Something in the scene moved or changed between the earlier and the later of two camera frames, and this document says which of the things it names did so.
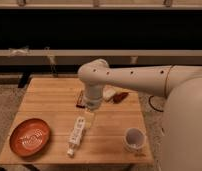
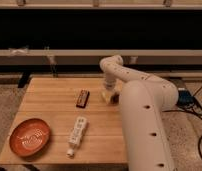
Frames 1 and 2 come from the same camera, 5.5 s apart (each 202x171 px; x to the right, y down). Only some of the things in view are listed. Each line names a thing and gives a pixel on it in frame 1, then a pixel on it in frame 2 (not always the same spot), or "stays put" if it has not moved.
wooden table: (59, 102) stays put
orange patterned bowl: (30, 137) stays put
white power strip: (76, 136) stays put
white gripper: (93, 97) → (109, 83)
